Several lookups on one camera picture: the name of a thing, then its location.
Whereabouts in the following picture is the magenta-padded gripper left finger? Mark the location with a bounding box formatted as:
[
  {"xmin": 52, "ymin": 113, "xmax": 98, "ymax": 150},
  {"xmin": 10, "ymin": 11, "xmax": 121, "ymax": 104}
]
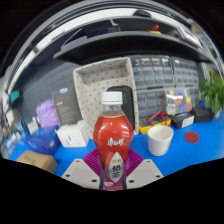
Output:
[{"xmin": 61, "ymin": 148, "xmax": 103, "ymax": 190}]

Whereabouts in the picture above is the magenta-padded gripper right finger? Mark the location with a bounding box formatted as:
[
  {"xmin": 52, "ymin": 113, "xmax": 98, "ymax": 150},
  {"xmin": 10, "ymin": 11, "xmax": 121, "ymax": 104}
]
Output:
[{"xmin": 123, "ymin": 148, "xmax": 165, "ymax": 190}]

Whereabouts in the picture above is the red drink bottle white cap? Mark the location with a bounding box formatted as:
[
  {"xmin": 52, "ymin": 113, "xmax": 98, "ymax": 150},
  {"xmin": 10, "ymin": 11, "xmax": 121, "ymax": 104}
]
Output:
[{"xmin": 92, "ymin": 91, "xmax": 135, "ymax": 192}]

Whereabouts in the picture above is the white cup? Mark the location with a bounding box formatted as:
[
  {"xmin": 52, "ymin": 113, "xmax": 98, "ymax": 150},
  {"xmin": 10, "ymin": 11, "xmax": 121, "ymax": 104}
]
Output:
[{"xmin": 147, "ymin": 124, "xmax": 175, "ymax": 157}]

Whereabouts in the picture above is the white carton box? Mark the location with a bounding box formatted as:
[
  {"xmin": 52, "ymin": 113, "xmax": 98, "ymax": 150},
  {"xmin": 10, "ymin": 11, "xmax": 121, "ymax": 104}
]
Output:
[{"xmin": 55, "ymin": 119, "xmax": 90, "ymax": 149}]

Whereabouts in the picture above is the brown cardboard box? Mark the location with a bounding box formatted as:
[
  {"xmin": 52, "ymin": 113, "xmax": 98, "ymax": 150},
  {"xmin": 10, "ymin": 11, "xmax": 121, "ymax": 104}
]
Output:
[{"xmin": 16, "ymin": 150, "xmax": 59, "ymax": 174}]

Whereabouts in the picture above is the yellow multimeter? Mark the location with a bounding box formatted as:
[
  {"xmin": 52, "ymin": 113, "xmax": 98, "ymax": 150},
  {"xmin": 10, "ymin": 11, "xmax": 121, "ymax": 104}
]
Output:
[{"xmin": 138, "ymin": 111, "xmax": 172, "ymax": 135}]

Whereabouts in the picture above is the blue cardboard box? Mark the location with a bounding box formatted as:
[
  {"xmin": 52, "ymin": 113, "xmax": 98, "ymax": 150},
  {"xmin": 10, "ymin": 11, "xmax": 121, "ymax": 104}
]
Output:
[{"xmin": 26, "ymin": 125, "xmax": 62, "ymax": 157}]

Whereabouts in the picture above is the flat round red coaster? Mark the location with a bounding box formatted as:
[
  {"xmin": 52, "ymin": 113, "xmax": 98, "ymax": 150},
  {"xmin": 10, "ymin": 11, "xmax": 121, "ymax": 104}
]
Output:
[{"xmin": 184, "ymin": 131, "xmax": 200, "ymax": 144}]

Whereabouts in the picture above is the black box white label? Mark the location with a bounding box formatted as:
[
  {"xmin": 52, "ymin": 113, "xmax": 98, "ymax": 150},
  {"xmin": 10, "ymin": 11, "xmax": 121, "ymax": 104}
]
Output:
[{"xmin": 169, "ymin": 111, "xmax": 195, "ymax": 130}]

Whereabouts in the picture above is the small white labelled box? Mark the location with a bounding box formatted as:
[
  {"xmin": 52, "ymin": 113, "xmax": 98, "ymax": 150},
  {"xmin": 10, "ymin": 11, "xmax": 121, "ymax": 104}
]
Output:
[{"xmin": 26, "ymin": 118, "xmax": 40, "ymax": 135}]

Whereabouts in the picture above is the dark grey upright box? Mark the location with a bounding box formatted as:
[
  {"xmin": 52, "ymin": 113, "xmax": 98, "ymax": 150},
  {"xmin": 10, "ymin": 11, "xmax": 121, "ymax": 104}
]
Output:
[{"xmin": 51, "ymin": 85, "xmax": 83, "ymax": 127}]

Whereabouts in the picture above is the purple plastic bag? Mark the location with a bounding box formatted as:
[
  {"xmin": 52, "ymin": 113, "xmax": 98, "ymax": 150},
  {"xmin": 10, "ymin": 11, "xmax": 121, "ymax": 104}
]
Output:
[{"xmin": 35, "ymin": 98, "xmax": 61, "ymax": 129}]

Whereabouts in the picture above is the grey small-parts drawer cabinet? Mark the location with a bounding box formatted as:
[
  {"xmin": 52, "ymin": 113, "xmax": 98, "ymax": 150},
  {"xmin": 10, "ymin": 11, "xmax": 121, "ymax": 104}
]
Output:
[
  {"xmin": 136, "ymin": 87, "xmax": 168, "ymax": 119},
  {"xmin": 171, "ymin": 56, "xmax": 201, "ymax": 88},
  {"xmin": 191, "ymin": 87, "xmax": 202, "ymax": 109},
  {"xmin": 129, "ymin": 54, "xmax": 174, "ymax": 88}
]

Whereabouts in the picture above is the black flat case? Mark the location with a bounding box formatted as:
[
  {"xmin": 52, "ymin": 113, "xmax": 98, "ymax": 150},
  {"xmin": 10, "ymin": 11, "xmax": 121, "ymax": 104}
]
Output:
[{"xmin": 190, "ymin": 106, "xmax": 215, "ymax": 123}]

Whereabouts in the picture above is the white perforated tray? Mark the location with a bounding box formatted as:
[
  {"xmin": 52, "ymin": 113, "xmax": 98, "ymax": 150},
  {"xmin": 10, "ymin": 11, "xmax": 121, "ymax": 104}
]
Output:
[{"xmin": 72, "ymin": 56, "xmax": 140, "ymax": 139}]

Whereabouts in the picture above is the green potted plant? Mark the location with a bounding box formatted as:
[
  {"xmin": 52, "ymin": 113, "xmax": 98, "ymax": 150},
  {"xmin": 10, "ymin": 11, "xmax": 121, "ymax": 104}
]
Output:
[{"xmin": 199, "ymin": 69, "xmax": 224, "ymax": 119}]

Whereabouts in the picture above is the dark overhead shelf unit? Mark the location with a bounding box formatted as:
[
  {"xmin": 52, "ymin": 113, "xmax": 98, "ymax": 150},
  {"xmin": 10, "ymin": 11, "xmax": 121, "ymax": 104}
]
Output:
[{"xmin": 33, "ymin": 9, "xmax": 214, "ymax": 66}]

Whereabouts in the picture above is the long white overhead light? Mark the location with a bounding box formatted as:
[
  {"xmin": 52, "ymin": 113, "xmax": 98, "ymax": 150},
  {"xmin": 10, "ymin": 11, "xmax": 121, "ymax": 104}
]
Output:
[{"xmin": 31, "ymin": 7, "xmax": 191, "ymax": 54}]

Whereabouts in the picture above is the red test lead cable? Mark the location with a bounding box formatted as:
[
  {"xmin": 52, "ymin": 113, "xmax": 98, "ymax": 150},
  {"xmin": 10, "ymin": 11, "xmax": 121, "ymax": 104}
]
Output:
[{"xmin": 146, "ymin": 110, "xmax": 168, "ymax": 125}]

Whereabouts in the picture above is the teal wall-mounted box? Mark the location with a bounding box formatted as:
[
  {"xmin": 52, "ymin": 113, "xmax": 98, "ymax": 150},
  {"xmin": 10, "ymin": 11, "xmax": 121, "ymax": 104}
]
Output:
[{"xmin": 9, "ymin": 89, "xmax": 21, "ymax": 104}]

